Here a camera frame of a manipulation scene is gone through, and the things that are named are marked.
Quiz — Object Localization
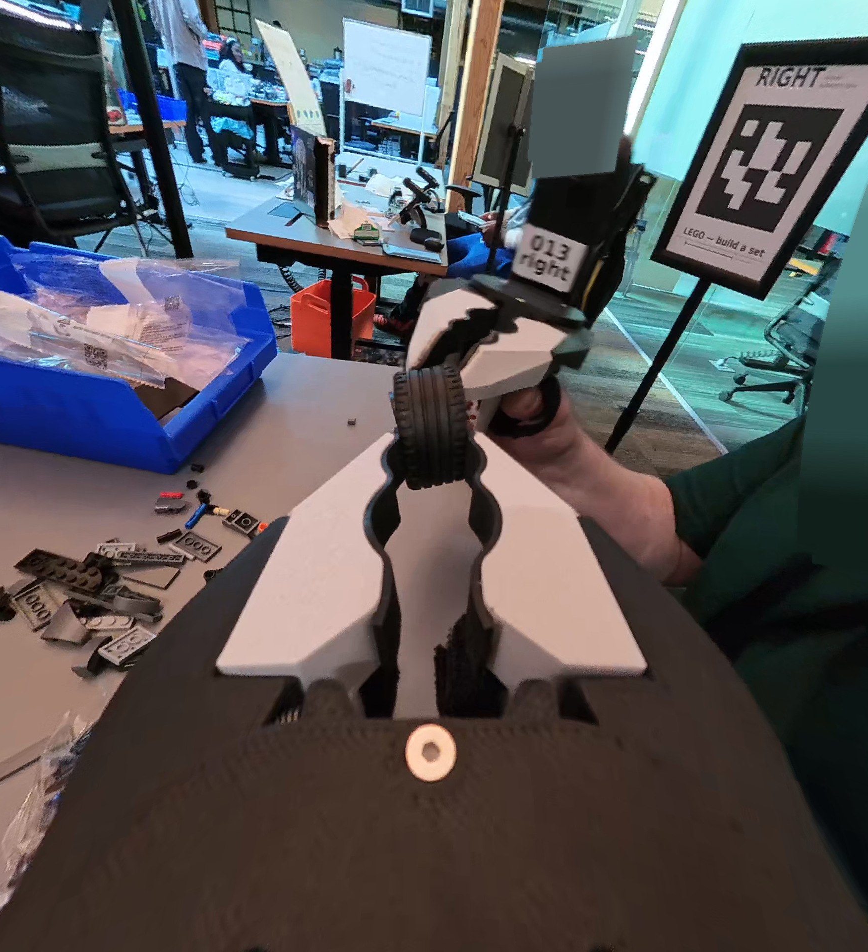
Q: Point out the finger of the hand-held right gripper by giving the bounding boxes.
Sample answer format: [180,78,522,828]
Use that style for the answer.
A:
[461,323,563,406]
[405,286,500,371]

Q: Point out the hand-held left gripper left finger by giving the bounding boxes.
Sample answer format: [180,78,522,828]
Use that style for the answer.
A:
[216,433,405,706]

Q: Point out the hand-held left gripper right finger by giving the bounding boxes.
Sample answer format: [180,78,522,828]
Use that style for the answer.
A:
[466,433,647,706]

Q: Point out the black rubber toy tire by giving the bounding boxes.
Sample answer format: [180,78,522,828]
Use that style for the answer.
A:
[391,366,478,490]

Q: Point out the person's right hand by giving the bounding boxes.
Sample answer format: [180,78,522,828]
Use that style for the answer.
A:
[501,387,615,516]

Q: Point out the small assembly with orange connector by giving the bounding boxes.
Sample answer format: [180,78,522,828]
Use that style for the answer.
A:
[207,506,270,538]

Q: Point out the orange plastic crate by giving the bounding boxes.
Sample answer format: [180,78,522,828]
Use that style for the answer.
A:
[290,275,377,359]

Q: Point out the grey plate with round holes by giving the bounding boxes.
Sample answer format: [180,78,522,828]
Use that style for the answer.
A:
[172,530,224,565]

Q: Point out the wooden office desk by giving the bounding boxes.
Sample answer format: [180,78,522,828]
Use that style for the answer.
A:
[224,195,451,359]

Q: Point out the black computer monitor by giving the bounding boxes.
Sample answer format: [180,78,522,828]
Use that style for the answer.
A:
[471,52,537,196]

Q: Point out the black metal leg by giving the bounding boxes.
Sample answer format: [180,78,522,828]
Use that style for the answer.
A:
[605,279,710,455]

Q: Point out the wooden pillar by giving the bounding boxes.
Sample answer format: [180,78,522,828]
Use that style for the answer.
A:
[445,0,507,213]

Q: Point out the dark upright box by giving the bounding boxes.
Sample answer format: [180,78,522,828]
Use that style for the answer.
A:
[290,125,340,228]

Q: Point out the black framed marker sign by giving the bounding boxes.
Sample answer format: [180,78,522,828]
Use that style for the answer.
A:
[650,33,868,300]

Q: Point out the grey mesh office chair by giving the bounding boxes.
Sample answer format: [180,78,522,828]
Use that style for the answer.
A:
[718,256,840,409]

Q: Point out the pile of grey toy bricks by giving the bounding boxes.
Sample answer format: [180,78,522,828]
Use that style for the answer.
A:
[0,539,182,679]

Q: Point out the white whiteboard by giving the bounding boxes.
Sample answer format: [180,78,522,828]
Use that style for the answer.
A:
[341,18,434,142]

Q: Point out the cardboard easel board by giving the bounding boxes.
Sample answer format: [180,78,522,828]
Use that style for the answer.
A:
[254,18,328,138]

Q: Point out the blue plastic bin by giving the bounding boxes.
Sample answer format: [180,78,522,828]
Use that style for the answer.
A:
[0,234,279,475]

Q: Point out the clear bag of small parts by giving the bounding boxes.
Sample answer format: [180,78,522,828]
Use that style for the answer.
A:
[0,710,100,897]

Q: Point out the clear plastic bags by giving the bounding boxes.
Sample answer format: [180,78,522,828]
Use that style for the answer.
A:
[0,256,252,391]

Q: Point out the black mesh office chair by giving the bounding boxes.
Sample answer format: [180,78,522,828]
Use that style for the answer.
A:
[0,3,154,250]

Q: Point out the black post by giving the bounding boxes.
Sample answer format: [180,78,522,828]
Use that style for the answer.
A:
[110,0,195,259]

